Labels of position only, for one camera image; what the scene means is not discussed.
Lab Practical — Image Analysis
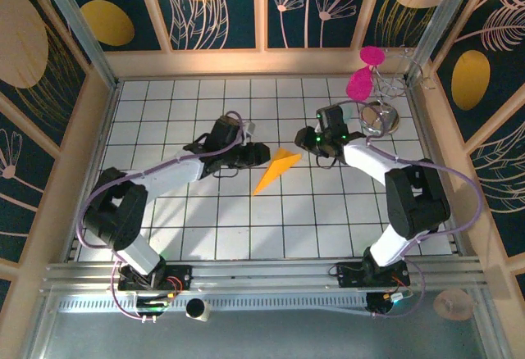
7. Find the orange paper sheet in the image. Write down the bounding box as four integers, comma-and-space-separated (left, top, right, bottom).
251, 148, 303, 198

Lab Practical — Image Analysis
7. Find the chrome glass rack stand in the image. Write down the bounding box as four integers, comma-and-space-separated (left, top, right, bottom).
357, 46, 438, 135

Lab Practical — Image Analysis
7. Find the pink wine glass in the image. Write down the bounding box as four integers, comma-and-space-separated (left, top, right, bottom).
345, 46, 386, 102

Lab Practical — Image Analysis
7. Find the small white black cylinder device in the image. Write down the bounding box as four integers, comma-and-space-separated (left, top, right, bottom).
185, 298, 212, 322

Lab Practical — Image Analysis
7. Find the translucent pink round disc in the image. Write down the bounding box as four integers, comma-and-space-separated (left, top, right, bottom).
433, 288, 476, 320

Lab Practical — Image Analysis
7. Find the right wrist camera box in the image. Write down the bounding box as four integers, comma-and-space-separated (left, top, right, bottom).
316, 104, 349, 134

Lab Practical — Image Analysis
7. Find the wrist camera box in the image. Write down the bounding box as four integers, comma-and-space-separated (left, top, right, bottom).
208, 116, 258, 147
316, 104, 349, 134

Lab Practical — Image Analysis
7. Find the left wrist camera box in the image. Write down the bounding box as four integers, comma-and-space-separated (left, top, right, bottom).
208, 116, 258, 147

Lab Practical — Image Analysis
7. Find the aluminium mounting rail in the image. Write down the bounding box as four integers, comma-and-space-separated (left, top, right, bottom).
39, 255, 489, 294

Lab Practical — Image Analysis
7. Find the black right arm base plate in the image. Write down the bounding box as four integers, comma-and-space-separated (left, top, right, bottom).
327, 261, 410, 289

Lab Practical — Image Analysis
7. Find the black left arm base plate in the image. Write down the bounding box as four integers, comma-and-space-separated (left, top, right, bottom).
117, 263, 194, 293

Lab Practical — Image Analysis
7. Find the perforated metal cable duct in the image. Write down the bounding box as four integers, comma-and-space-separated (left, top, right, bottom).
52, 293, 370, 314

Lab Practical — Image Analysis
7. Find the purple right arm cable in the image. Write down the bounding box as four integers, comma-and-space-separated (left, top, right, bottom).
336, 99, 484, 319

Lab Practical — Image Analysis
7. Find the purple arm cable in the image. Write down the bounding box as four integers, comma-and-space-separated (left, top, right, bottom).
75, 111, 252, 323
336, 99, 484, 319

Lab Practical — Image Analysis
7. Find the aluminium frame post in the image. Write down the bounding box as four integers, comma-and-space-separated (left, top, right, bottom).
32, 0, 120, 89
404, 0, 481, 85

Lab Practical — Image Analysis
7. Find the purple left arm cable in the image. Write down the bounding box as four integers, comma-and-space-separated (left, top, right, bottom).
75, 111, 252, 323

